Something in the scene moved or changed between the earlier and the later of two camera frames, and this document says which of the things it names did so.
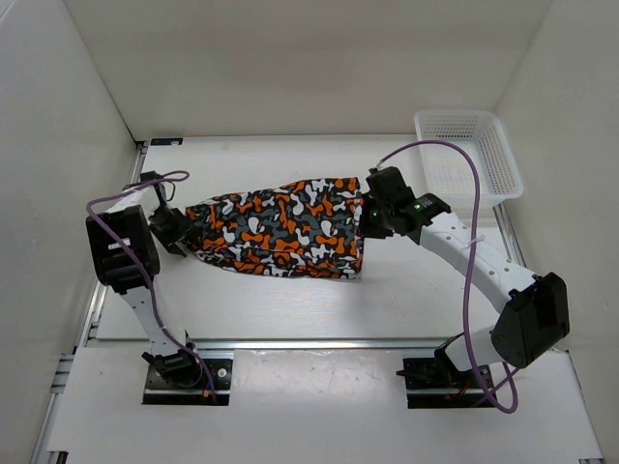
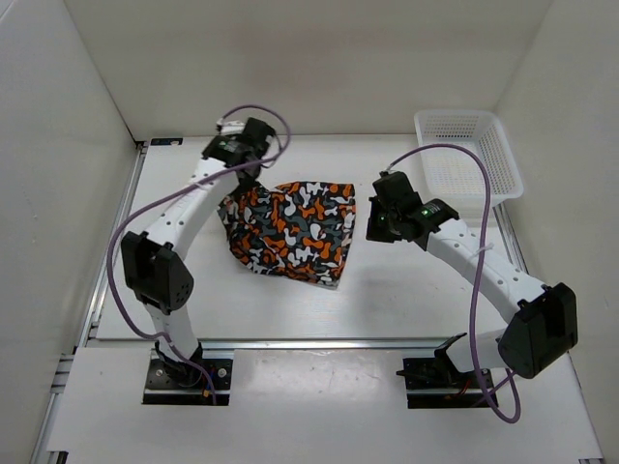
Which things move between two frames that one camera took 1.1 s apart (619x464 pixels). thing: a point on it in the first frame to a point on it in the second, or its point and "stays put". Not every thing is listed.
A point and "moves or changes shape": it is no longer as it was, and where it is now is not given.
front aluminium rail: [281, 344] stays put
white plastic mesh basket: [449, 178] stays put
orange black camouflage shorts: [309, 229] moves or changes shape
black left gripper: [169, 239] to [243, 188]
